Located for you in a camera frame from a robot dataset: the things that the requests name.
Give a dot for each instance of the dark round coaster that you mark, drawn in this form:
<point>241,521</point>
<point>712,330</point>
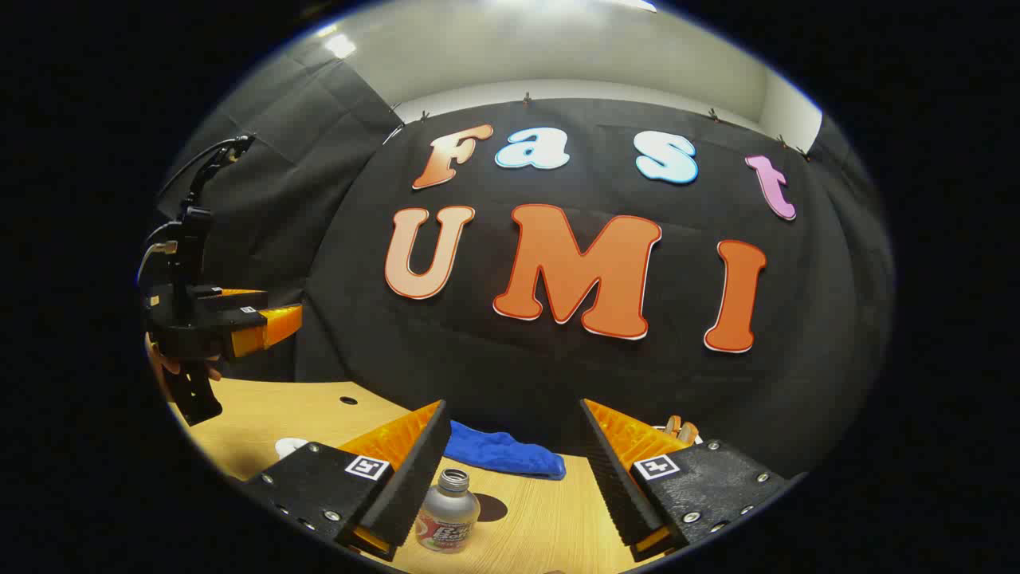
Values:
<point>494,508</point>

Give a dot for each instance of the blue towel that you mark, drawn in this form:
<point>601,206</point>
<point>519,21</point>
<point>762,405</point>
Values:
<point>502,453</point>

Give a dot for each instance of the toasted bread slice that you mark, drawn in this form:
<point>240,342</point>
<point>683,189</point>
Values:
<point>676,426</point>

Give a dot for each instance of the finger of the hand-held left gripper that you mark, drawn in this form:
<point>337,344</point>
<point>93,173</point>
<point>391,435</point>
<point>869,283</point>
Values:
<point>229,296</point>
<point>239,320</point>

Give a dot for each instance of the white teacup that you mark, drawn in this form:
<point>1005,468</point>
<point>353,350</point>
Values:
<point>289,446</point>

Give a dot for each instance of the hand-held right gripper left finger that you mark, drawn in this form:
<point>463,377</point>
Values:
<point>402,494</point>

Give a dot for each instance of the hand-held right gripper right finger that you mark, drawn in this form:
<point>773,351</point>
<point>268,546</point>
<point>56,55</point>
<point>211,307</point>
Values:
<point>617,486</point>

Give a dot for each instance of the silver water bottle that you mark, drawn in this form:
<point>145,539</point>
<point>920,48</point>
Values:
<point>446,510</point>

